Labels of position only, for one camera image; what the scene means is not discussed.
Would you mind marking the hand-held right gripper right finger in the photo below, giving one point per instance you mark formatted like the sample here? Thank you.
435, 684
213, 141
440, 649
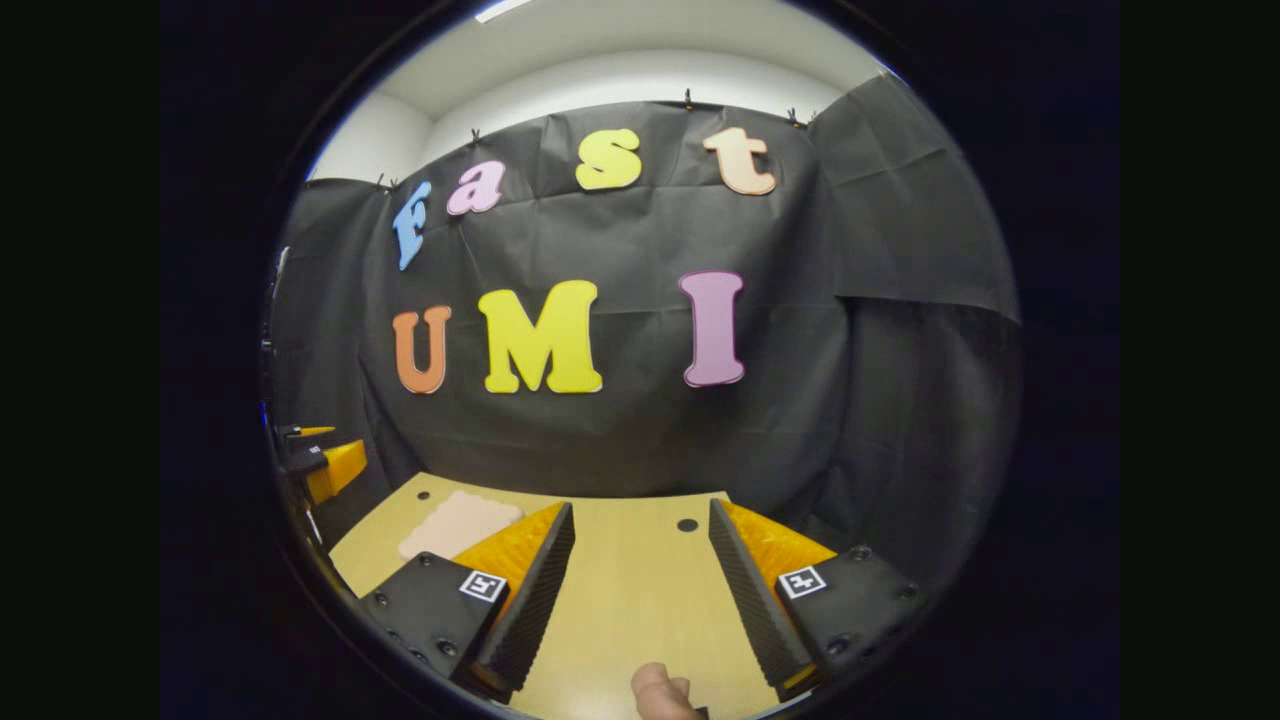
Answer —
752, 600

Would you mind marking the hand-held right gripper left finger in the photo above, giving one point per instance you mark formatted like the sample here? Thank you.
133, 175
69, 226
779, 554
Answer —
535, 610

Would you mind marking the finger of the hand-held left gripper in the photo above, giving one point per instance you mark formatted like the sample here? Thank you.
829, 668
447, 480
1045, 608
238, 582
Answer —
300, 436
335, 470

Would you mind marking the black backdrop cloth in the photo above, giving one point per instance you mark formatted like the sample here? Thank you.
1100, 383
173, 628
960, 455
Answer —
640, 440

